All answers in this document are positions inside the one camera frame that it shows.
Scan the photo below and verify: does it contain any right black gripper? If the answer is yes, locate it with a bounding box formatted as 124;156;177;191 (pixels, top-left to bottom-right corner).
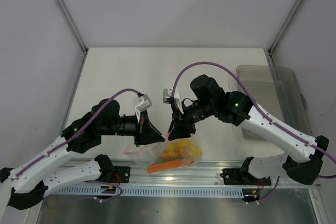
168;100;215;142

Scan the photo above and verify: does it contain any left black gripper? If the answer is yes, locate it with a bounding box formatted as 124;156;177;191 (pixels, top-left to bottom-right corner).
100;109;165;146

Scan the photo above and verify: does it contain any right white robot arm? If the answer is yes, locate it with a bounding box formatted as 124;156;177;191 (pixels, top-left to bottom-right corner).
163;74;329;185

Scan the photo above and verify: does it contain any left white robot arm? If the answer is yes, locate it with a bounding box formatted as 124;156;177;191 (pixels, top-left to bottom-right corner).
1;95;164;211

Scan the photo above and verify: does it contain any yellow toy mango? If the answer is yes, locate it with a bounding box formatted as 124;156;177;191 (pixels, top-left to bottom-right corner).
184;141;202;156

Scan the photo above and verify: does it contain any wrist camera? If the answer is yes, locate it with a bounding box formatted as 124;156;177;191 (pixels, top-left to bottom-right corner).
133;94;152;122
162;88;183;113

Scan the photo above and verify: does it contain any corner frame post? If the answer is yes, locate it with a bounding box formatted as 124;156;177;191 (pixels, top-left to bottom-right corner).
40;0;88;53
268;0;306;57

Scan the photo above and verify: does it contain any slotted cable duct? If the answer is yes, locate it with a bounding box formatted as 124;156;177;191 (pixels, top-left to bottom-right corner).
53;184;244;199

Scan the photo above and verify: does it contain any right corner frame post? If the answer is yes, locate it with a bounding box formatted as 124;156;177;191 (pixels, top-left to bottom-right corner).
268;0;306;57

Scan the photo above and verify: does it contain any left corner frame post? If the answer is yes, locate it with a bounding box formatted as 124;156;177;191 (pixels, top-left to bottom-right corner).
40;0;88;53

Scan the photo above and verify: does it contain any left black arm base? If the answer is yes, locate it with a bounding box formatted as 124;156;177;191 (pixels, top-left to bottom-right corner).
89;154;131;184

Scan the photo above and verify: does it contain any red toy meat slice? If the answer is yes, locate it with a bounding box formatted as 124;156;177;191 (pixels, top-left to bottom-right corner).
147;160;182;174

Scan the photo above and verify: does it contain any clear zip top bag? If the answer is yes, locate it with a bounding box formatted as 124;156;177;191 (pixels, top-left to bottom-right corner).
123;134;203;174

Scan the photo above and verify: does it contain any aluminium rail frame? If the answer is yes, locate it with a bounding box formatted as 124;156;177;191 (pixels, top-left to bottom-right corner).
35;159;321;188

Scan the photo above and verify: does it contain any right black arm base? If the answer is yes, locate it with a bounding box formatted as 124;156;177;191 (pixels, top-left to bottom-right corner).
220;157;271;186

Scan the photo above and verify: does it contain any green toy lime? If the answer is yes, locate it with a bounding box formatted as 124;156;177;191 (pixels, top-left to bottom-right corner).
155;158;166;164

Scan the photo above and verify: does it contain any orange toy food piece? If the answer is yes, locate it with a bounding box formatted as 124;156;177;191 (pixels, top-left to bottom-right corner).
159;144;188;160

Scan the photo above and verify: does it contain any clear plastic food tray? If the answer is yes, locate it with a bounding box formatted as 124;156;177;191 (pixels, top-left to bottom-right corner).
236;65;312;135

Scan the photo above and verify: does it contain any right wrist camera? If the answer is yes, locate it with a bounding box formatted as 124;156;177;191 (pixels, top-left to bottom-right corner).
162;88;183;113

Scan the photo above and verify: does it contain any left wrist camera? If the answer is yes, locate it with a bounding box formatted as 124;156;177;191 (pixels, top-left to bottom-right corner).
133;94;152;122

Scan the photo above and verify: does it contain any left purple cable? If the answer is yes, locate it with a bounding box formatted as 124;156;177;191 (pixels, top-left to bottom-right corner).
10;88;142;204

